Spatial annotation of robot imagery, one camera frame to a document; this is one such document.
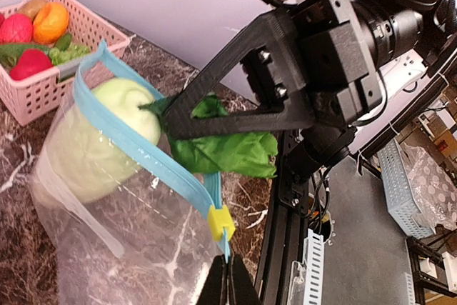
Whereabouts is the green leafy lettuce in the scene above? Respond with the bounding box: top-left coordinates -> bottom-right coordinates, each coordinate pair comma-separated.
139,93 -> 278,179

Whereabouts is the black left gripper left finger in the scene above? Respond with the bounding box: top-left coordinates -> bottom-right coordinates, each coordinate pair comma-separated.
196,255 -> 229,305

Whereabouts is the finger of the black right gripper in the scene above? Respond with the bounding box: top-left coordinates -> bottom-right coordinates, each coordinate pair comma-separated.
164,9 -> 314,139

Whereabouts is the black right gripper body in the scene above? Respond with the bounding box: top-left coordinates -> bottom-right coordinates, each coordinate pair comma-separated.
291,0 -> 383,128

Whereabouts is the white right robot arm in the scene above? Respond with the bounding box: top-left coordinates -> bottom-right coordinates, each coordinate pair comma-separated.
163,0 -> 441,165

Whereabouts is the light blue storage basket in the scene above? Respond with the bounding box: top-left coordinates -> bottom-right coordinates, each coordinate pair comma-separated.
377,139 -> 434,239

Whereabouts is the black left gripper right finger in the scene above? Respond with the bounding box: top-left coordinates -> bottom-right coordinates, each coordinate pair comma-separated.
228,254 -> 260,305

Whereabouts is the red apple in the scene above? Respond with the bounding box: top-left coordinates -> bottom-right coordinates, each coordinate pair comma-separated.
1,14 -> 34,44

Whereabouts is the orange tangerine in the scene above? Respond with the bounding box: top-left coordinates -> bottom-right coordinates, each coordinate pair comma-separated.
33,2 -> 69,44

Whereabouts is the red strawberry toy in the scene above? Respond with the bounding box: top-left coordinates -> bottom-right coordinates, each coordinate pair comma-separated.
9,49 -> 53,81

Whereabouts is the green grapes toy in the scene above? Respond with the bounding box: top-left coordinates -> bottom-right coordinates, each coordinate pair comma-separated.
49,43 -> 91,66

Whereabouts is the brown potato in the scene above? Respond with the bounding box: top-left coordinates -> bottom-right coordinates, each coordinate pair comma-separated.
16,0 -> 48,21

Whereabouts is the black front frame rail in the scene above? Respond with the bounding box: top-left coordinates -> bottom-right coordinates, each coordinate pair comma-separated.
255,130 -> 309,304

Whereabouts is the green cucumber toy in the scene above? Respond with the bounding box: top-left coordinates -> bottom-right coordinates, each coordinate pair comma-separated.
1,32 -> 73,68

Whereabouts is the pink plastic basket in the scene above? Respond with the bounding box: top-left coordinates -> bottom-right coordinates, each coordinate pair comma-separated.
1,0 -> 131,126

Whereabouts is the grey slotted cable duct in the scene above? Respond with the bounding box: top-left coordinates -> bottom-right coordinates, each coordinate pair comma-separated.
286,229 -> 325,305

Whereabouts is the clear zip top bag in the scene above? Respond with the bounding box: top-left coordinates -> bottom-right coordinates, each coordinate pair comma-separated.
30,43 -> 230,304

